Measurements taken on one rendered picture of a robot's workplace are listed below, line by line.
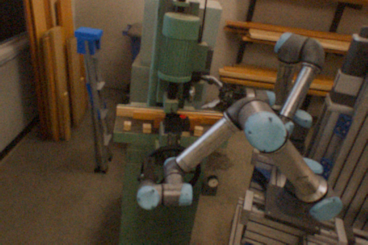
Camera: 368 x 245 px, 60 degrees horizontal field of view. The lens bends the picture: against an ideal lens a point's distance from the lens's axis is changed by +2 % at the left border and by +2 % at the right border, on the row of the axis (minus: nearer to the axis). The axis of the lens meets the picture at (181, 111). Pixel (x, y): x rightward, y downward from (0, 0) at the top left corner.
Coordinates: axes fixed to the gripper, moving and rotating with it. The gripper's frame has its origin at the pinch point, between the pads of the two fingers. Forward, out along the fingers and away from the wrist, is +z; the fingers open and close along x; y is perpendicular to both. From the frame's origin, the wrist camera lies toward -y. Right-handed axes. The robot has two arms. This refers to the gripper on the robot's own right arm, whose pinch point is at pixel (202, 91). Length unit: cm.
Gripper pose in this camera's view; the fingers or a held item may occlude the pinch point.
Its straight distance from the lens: 152.1
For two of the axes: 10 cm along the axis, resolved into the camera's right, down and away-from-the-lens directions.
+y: 1.4, 2.0, -9.7
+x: -1.2, 9.7, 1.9
